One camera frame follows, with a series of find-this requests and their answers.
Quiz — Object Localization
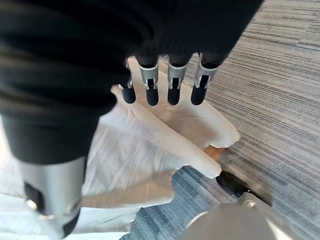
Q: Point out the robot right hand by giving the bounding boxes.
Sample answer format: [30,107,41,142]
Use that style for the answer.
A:
[0,0,265,239]

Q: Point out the dark robot foot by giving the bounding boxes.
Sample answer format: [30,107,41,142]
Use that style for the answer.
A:
[216,171,250,198]

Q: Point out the white bed sheet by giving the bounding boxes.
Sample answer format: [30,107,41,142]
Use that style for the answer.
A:
[0,55,241,240]

